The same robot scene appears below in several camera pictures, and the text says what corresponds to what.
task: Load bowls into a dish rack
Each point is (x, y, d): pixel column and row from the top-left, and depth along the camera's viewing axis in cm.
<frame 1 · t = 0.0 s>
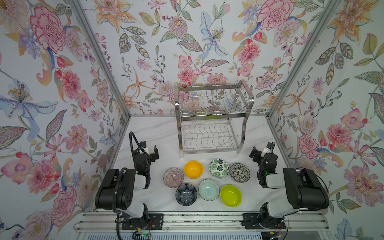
left hand: (150, 144, 92), fingers open
right hand: (262, 146, 93), fingers open
steel two-tier dish rack: (208, 117, 120), point 3 cm above the table
pink striped bowl: (173, 177, 89), on the table
yellow bowl: (193, 169, 92), point 2 cm above the table
green leaf pattern bowl: (219, 168, 94), on the table
dark blue flower bowl: (186, 194, 84), on the table
pale celadon bowl: (208, 190, 85), on the table
lime green bowl: (231, 195, 82), point 2 cm above the table

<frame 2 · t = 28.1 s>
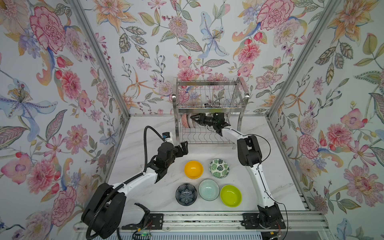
left hand: (184, 142, 85), fingers open
right hand: (191, 116, 101), fingers open
pink striped bowl: (190, 121, 103), point 13 cm above the table
the other named things where they were.

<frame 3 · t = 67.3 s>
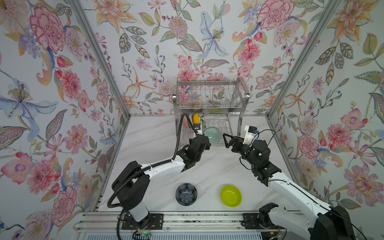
left hand: (208, 134, 83), fingers closed
right hand: (227, 134, 78), fingers open
yellow bowl: (196, 118, 106), point 12 cm above the table
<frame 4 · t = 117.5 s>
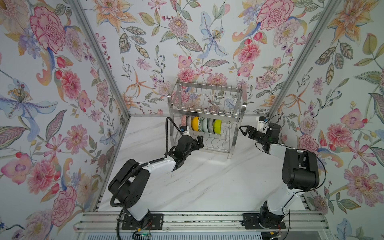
left hand: (200, 137, 88), fingers open
right hand: (243, 126, 95), fingers open
pale celadon bowl: (204, 124, 103), point 12 cm above the table
lime green bowl: (217, 126, 101), point 13 cm above the table
